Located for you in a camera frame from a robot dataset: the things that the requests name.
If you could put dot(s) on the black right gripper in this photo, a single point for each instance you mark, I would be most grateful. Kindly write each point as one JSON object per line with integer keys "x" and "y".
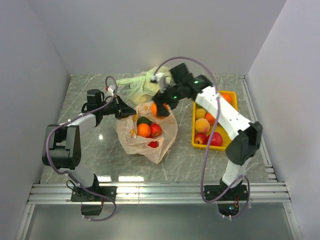
{"x": 162, "y": 96}

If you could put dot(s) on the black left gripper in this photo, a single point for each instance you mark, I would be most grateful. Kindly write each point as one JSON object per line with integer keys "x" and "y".
{"x": 122, "y": 109}

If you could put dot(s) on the orange fake orange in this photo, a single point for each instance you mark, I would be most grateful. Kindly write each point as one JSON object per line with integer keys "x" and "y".
{"x": 155, "y": 112}
{"x": 227, "y": 97}
{"x": 143, "y": 130}

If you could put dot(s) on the green fake avocado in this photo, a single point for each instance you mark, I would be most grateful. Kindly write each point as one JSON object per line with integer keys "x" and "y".
{"x": 143, "y": 120}

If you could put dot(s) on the translucent orange plastic bag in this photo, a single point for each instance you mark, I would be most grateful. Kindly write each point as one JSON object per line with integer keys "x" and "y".
{"x": 137, "y": 145}

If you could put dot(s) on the small red fake fruit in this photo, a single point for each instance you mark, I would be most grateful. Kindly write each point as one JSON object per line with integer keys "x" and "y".
{"x": 153, "y": 144}

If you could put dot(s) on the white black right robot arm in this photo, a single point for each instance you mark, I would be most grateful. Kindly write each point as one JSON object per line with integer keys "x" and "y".
{"x": 244, "y": 134}

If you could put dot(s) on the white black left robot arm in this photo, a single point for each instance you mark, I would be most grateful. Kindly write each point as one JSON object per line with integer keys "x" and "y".
{"x": 62, "y": 145}

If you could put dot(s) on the tied green plastic bag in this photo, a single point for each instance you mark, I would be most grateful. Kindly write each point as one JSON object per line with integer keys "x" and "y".
{"x": 138, "y": 89}

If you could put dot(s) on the yellow fake pear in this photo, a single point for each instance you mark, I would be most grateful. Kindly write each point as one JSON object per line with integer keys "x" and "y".
{"x": 200, "y": 113}

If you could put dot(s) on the pale yellow fake peach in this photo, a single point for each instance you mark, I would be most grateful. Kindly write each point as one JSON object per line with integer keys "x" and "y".
{"x": 202, "y": 125}

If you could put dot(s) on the red yellow fake apple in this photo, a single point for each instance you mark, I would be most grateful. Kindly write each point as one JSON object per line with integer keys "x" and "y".
{"x": 200, "y": 138}

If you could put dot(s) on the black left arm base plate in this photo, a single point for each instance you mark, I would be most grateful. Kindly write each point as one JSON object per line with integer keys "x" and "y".
{"x": 81, "y": 195}

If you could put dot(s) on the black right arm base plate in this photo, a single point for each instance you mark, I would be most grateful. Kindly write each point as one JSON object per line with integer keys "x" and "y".
{"x": 238, "y": 193}

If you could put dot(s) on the aluminium rail frame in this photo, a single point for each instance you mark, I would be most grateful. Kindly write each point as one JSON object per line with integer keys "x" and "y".
{"x": 157, "y": 201}

